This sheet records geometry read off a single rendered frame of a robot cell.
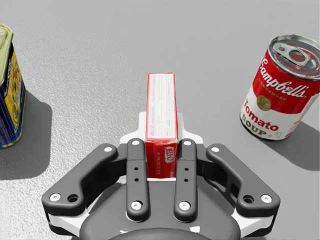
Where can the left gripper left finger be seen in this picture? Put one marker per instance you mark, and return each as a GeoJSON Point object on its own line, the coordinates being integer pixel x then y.
{"type": "Point", "coordinates": [136, 170]}

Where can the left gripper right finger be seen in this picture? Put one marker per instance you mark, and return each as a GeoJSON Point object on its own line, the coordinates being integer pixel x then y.
{"type": "Point", "coordinates": [186, 172]}

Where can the red and white carton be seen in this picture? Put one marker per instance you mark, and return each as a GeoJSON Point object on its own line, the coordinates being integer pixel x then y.
{"type": "Point", "coordinates": [161, 117]}

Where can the red and white can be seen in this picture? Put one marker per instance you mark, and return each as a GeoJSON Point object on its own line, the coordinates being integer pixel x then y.
{"type": "Point", "coordinates": [280, 90]}

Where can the green and blue rectangular can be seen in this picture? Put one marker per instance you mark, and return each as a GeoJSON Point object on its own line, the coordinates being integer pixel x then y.
{"type": "Point", "coordinates": [10, 97]}

